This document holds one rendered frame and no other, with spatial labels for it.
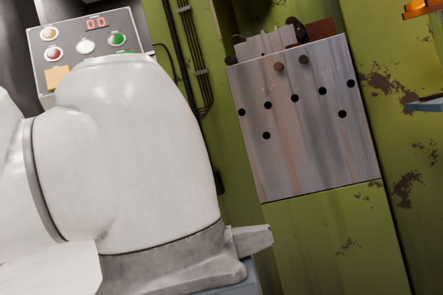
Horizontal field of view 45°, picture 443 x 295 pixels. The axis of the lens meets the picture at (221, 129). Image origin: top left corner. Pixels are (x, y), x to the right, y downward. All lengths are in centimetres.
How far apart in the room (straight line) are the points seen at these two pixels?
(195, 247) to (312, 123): 110
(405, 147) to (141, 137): 138
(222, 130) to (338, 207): 51
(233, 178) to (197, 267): 134
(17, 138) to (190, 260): 23
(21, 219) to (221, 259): 22
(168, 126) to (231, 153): 133
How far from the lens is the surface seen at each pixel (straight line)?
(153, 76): 61
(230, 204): 195
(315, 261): 174
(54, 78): 170
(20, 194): 60
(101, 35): 178
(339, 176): 167
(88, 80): 60
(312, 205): 169
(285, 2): 222
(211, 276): 58
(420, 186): 189
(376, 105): 184
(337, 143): 165
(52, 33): 181
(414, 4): 157
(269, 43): 173
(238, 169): 191
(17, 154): 61
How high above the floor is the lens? 78
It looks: 2 degrees down
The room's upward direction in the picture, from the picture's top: 15 degrees counter-clockwise
